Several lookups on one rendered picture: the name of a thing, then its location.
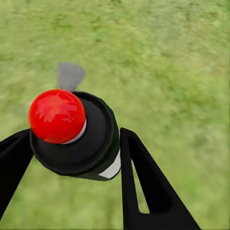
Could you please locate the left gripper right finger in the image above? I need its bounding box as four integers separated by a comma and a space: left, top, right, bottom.
120, 128, 201, 230

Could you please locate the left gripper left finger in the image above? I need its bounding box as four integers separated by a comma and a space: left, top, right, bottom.
0, 129, 34, 219

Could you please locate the pesticide atomizer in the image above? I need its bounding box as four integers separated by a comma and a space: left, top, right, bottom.
28, 61, 121, 181

